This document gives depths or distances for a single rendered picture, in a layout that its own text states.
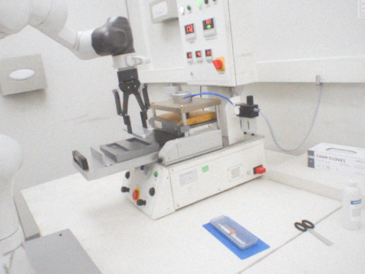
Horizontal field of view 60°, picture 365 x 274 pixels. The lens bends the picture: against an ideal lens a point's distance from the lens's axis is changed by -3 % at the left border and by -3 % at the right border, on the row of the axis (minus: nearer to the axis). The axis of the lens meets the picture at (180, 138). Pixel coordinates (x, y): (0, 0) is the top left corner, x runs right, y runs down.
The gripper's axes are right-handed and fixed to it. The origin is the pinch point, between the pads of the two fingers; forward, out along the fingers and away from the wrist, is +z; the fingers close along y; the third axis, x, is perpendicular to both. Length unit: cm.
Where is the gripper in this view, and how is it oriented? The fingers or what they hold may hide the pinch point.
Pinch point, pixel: (136, 123)
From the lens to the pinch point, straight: 123.0
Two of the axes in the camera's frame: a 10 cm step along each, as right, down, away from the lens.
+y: -8.5, 2.6, -4.5
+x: 5.0, 1.6, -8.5
